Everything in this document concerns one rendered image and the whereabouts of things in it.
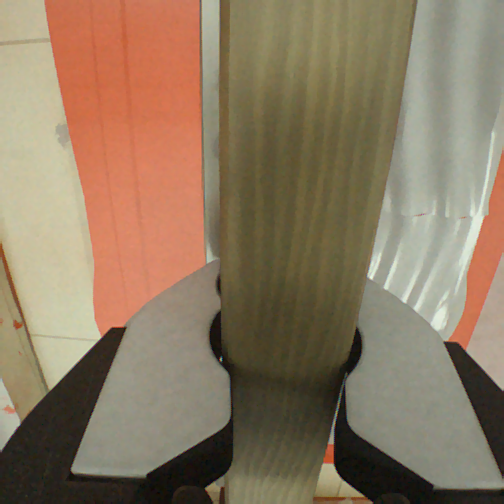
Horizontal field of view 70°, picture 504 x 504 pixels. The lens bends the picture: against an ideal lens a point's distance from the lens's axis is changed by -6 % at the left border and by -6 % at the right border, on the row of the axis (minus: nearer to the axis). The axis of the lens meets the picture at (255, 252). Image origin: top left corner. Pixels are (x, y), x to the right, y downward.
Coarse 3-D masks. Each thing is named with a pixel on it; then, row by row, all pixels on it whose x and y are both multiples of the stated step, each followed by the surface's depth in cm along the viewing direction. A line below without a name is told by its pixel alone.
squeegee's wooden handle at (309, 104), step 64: (256, 0) 5; (320, 0) 5; (384, 0) 5; (256, 64) 5; (320, 64) 5; (384, 64) 5; (256, 128) 6; (320, 128) 6; (384, 128) 6; (256, 192) 6; (320, 192) 6; (384, 192) 7; (256, 256) 7; (320, 256) 7; (256, 320) 8; (320, 320) 8; (256, 384) 9; (320, 384) 8; (256, 448) 10; (320, 448) 10
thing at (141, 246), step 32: (96, 224) 19; (128, 224) 19; (160, 224) 19; (192, 224) 19; (96, 256) 20; (128, 256) 20; (160, 256) 20; (192, 256) 20; (480, 256) 19; (96, 288) 21; (128, 288) 21; (160, 288) 21; (480, 288) 20; (96, 320) 22; (480, 320) 21; (480, 352) 22
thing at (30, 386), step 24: (0, 240) 20; (0, 264) 20; (0, 288) 20; (0, 312) 20; (0, 336) 20; (24, 336) 22; (0, 360) 20; (24, 360) 22; (0, 384) 20; (24, 384) 22; (0, 408) 21; (24, 408) 22; (0, 432) 22
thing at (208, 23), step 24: (216, 0) 10; (216, 24) 11; (216, 48) 11; (216, 72) 11; (216, 96) 12; (216, 120) 12; (216, 144) 12; (216, 168) 13; (216, 192) 13; (216, 216) 14; (216, 240) 14
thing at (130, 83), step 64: (64, 0) 14; (128, 0) 14; (192, 0) 14; (64, 64) 16; (128, 64) 16; (192, 64) 16; (128, 128) 17; (192, 128) 17; (128, 192) 18; (192, 192) 18
